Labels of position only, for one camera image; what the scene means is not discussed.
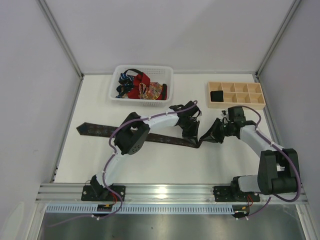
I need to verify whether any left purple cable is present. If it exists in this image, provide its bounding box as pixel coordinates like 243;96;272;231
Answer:
46;99;200;227

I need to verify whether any brown floral tie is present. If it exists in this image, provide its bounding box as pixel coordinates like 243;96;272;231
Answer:
76;122;200;149

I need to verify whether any colourful patterned tie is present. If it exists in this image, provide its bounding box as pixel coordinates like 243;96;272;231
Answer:
138;82;167;100

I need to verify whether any blue striped tie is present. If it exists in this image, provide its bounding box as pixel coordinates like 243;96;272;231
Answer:
116;70;135;99

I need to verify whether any purple cable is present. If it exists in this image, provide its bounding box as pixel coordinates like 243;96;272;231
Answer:
46;99;200;227
234;104;301;221

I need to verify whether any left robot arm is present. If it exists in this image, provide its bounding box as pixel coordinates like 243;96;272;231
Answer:
77;100;201;202

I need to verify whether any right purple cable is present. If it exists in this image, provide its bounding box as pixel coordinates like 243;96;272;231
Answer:
234;104;301;221

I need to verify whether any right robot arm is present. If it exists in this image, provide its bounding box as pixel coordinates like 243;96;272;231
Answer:
200;105;302;203

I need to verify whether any white slotted cable duct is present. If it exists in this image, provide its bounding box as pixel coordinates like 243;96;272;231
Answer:
45;203;235;215

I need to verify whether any wooden compartment box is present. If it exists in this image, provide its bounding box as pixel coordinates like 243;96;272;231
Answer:
207;81;266;110

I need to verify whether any rolled black tie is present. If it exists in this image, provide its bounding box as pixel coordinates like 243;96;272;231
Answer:
210;90;224;103

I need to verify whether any aluminium mounting rail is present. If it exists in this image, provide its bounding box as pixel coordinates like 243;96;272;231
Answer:
34;182;308;203

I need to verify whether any white plastic basket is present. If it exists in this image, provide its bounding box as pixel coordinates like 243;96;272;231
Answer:
108;65;174;107

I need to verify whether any red tie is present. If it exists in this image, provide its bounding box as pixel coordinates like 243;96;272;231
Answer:
127;73;168;100

